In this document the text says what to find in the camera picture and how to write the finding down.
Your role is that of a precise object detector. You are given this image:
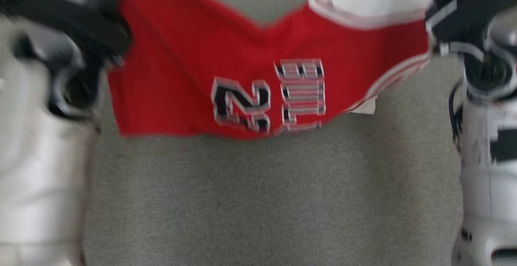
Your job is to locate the grey fabric sofa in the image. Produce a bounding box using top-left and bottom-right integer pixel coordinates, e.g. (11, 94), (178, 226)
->
(81, 0), (465, 266)

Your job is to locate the red Bulls basketball jersey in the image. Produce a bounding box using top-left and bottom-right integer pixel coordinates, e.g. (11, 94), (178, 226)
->
(107, 0), (433, 140)

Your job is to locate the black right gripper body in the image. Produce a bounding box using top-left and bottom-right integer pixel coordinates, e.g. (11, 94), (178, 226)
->
(424, 0), (517, 45)

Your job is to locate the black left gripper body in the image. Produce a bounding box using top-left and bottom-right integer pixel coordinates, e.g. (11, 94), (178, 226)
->
(0, 0), (132, 60)

